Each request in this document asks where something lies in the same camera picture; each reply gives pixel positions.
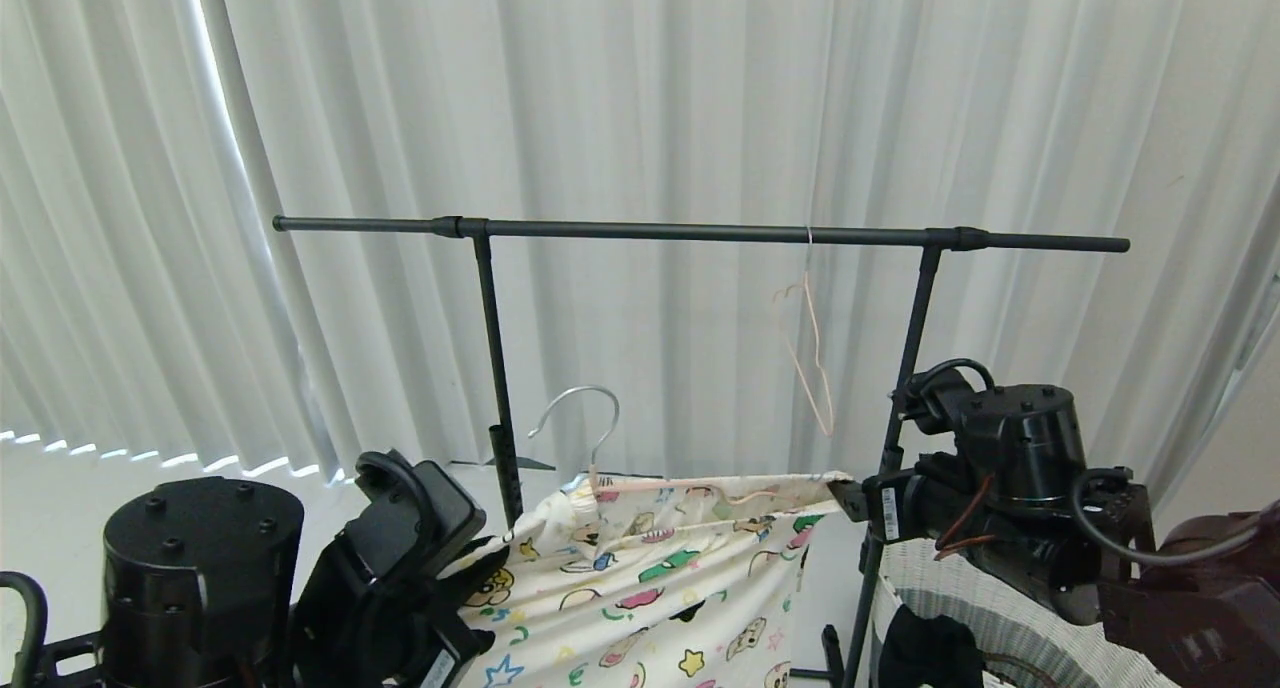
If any white curtain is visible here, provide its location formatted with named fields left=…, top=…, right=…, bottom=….
left=0, top=0, right=1280, bottom=509

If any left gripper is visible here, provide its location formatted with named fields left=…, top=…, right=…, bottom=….
left=350, top=540, right=511, bottom=688

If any cream printed garment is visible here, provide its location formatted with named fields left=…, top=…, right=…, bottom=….
left=440, top=473, right=851, bottom=688

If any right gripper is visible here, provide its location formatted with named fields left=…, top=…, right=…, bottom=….
left=828, top=455, right=1001, bottom=569

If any black clothes rack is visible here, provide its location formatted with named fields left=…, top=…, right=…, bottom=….
left=272, top=215, right=1131, bottom=688

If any white laundry basket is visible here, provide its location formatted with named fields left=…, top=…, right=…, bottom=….
left=868, top=538, right=1181, bottom=688

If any pink clothes hanger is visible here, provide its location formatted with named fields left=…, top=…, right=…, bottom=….
left=527, top=385, right=851, bottom=509
left=772, top=230, right=836, bottom=439

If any black garment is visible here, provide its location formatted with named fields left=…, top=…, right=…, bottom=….
left=878, top=604, right=986, bottom=688

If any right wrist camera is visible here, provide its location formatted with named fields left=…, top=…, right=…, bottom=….
left=888, top=368, right=969, bottom=439

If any black cable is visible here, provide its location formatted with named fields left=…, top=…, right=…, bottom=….
left=355, top=451, right=436, bottom=544
left=0, top=571, right=49, bottom=688
left=1068, top=468, right=1273, bottom=569
left=905, top=358, right=998, bottom=414

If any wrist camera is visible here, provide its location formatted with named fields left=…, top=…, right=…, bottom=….
left=290, top=456, right=489, bottom=669
left=888, top=368, right=969, bottom=439

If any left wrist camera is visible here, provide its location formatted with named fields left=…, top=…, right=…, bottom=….
left=290, top=456, right=489, bottom=669

